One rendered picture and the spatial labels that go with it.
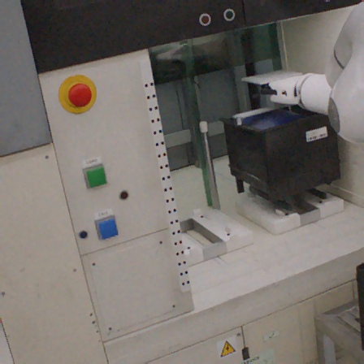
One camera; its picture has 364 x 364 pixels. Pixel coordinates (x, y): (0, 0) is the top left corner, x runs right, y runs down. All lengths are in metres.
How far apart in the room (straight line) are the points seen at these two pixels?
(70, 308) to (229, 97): 1.22
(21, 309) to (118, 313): 0.19
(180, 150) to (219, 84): 0.26
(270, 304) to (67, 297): 0.45
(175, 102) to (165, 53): 0.48
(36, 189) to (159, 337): 0.40
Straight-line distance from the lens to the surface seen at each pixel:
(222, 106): 2.22
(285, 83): 1.48
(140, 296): 1.25
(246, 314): 1.36
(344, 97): 0.91
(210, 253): 1.50
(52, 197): 1.13
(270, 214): 1.62
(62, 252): 1.16
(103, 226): 1.15
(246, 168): 1.61
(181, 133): 2.15
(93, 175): 1.12
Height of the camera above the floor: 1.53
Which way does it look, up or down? 19 degrees down
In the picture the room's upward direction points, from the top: 10 degrees counter-clockwise
